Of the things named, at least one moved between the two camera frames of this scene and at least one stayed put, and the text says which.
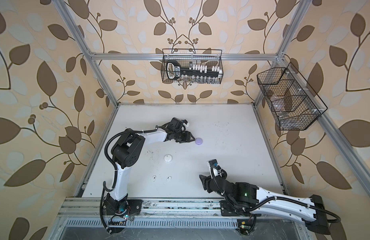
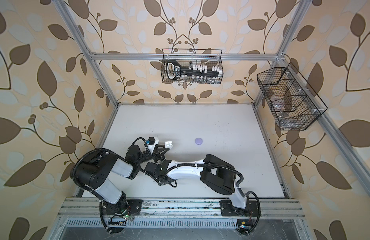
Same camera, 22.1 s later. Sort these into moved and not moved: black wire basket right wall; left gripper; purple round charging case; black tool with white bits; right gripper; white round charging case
Moved: left gripper; right gripper; white round charging case
Not moved: black tool with white bits; purple round charging case; black wire basket right wall
